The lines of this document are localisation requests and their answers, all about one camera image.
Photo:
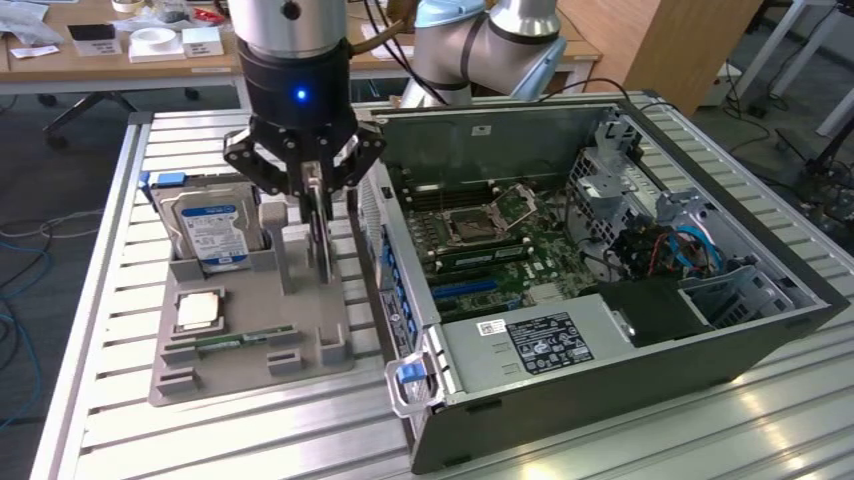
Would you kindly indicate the hard disk with blue carrier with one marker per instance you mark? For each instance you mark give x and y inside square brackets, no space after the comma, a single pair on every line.
[210,230]

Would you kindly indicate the white box with black top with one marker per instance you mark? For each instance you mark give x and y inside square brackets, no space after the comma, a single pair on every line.
[93,40]

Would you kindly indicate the flat white box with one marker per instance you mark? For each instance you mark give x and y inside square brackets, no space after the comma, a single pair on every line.
[156,56]

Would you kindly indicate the silver chipset heatsink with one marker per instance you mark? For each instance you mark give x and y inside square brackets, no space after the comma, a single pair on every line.
[547,295]

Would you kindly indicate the plain white box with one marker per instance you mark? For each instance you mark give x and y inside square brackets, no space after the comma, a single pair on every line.
[202,42]

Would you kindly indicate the beige masking tape roll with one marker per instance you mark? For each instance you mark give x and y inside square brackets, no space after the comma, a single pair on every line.
[125,6]

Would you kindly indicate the grey parts rack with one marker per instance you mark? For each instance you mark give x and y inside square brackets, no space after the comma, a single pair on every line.
[267,310]

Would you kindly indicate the low metal disk bay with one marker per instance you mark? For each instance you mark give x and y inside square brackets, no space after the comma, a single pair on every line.
[734,300]

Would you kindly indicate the blue expansion slot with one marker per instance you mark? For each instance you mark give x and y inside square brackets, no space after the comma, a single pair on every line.
[463,290]

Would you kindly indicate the blue case release latch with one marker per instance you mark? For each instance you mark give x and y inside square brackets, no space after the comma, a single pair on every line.
[408,375]

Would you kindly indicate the wooden desk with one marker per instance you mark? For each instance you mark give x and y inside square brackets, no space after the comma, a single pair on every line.
[67,70]

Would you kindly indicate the black drive power connector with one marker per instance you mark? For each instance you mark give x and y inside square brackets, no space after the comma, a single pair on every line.
[637,255]

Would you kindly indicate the white card with red print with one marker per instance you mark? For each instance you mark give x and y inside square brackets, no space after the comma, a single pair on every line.
[35,51]

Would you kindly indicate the green RAM stick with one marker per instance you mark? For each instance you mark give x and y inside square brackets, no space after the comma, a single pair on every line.
[227,340]

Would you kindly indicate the black plastic air shroud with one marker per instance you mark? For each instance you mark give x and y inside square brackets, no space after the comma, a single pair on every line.
[654,315]

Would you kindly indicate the metal socket cover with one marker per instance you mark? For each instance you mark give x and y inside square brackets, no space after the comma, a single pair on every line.
[520,202]

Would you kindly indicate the crumpled clear plastic bag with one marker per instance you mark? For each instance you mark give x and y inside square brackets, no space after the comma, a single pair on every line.
[27,25]

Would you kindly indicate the white desk frame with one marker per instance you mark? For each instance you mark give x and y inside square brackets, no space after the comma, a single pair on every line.
[767,45]

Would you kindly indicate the green motherboard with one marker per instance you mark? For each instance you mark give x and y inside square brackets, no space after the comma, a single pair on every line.
[534,280]

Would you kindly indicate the black graphics card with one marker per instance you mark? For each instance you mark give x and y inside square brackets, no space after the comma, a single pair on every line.
[323,250]

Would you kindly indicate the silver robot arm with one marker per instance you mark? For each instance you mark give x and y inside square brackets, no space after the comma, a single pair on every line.
[287,25]

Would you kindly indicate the black PC case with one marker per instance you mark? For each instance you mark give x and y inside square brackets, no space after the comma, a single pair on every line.
[601,400]

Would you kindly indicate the wooden cabinet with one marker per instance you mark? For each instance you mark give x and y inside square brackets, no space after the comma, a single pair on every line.
[667,50]

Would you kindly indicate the red packet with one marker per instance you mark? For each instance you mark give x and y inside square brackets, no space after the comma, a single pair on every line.
[208,14]

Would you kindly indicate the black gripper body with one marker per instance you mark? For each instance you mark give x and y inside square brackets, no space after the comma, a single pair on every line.
[296,90]

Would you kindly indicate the clear bag with dark parts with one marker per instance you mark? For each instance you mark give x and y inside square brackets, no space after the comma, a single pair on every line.
[170,15]

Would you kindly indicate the black office chair base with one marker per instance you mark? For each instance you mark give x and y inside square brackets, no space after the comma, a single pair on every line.
[56,139]

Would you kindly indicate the silver CPU chip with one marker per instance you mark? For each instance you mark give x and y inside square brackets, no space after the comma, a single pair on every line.
[199,310]

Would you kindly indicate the white tape roll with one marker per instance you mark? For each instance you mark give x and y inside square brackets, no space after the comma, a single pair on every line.
[152,37]

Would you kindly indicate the CPU socket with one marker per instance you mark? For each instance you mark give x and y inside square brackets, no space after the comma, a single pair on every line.
[476,225]

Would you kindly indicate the tall metal disk bay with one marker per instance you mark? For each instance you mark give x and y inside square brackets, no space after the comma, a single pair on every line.
[614,200]

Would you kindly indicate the grey power supply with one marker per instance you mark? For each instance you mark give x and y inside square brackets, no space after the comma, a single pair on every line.
[480,360]

